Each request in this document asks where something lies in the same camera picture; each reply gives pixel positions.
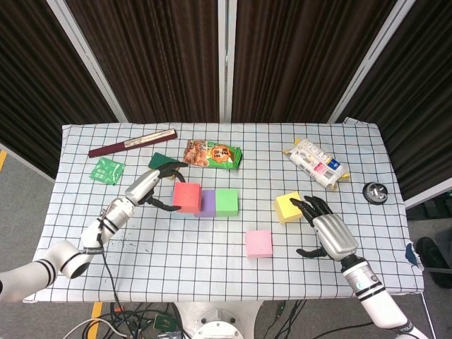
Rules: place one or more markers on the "green sachet packet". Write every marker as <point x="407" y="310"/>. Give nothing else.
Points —
<point x="107" y="171"/>

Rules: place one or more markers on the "green and yellow sponge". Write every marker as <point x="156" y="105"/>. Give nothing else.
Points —
<point x="157" y="160"/>

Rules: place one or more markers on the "light blue foam cube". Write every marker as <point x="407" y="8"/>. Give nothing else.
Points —
<point x="187" y="215"/>

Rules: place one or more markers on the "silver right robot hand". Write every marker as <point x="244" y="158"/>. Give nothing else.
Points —
<point x="335" y="236"/>

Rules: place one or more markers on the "purple foam cube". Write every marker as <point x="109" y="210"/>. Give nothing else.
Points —
<point x="208" y="204"/>

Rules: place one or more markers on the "white plastic noodle package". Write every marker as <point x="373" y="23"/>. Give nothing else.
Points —
<point x="318" y="164"/>

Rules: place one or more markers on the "pink foam cube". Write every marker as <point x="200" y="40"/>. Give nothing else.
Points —
<point x="258" y="243"/>

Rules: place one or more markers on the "red foam cube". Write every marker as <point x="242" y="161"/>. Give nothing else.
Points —
<point x="187" y="197"/>

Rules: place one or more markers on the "green circuit board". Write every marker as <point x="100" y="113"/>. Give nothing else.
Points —
<point x="164" y="322"/>

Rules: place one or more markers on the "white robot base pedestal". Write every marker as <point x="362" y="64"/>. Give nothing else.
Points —
<point x="219" y="318"/>

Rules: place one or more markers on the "orange green snack bag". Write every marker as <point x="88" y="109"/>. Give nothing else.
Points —
<point x="212" y="155"/>

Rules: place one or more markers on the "dark red folded fan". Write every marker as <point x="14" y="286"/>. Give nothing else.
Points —
<point x="141" y="141"/>

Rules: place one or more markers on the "green foam cube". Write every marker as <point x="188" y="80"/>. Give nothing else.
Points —
<point x="227" y="202"/>

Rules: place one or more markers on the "dark brown curtain panel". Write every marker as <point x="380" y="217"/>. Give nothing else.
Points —
<point x="152" y="60"/>
<point x="423" y="106"/>
<point x="300" y="60"/>
<point x="35" y="88"/>

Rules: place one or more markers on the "white partition post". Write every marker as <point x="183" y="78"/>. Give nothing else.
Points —
<point x="226" y="60"/>
<point x="371" y="60"/>
<point x="88" y="60"/>

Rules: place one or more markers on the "yellow foam cube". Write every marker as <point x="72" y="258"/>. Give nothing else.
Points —
<point x="284" y="210"/>

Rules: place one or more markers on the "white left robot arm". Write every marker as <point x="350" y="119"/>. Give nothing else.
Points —
<point x="113" y="215"/>

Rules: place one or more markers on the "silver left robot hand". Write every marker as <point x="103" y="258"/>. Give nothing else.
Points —
<point x="143" y="185"/>

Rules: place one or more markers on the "white partition base rail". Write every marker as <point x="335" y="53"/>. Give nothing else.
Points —
<point x="427" y="195"/>
<point x="24" y="162"/>

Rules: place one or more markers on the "black bulky floor object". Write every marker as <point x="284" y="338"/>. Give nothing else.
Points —
<point x="434" y="261"/>

